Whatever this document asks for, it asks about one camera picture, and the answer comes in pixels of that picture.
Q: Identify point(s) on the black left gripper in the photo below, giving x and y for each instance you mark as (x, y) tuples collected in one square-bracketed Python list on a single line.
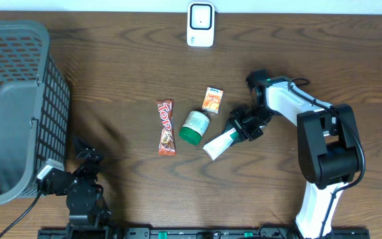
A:
[(93, 158)]

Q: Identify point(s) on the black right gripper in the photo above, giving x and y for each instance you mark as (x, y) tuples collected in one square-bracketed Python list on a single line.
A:
[(244, 131)]

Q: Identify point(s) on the green lid white jar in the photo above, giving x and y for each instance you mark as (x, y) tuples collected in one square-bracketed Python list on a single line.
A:
[(194, 127)]

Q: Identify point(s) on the orange Kleenex tissue pack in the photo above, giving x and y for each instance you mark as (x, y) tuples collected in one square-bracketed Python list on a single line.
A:
[(212, 100)]

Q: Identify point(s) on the red Top chocolate bar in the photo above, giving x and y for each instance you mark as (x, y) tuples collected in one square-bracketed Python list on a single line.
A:
[(166, 143)]

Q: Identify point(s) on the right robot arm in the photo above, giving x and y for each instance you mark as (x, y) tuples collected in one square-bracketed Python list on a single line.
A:
[(330, 155)]

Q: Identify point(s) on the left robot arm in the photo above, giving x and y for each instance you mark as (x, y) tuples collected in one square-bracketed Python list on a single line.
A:
[(89, 216)]

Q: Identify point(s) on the grey plastic basket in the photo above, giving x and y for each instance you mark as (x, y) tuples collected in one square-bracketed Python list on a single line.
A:
[(34, 108)]

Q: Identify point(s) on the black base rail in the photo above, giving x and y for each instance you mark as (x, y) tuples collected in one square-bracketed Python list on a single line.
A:
[(244, 233)]

